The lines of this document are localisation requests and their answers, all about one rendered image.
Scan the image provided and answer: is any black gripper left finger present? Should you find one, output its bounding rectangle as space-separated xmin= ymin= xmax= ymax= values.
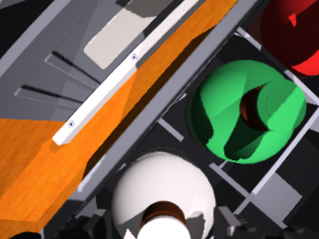
xmin=9 ymin=209 xmax=113 ymax=239

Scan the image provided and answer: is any green bottle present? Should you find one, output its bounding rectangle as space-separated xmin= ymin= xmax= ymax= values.
xmin=184 ymin=60 xmax=307 ymax=164

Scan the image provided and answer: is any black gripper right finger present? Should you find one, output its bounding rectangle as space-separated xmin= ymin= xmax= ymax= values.
xmin=213 ymin=206 xmax=319 ymax=239

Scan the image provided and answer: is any red bottle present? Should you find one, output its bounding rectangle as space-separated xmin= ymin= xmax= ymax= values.
xmin=245 ymin=0 xmax=319 ymax=81

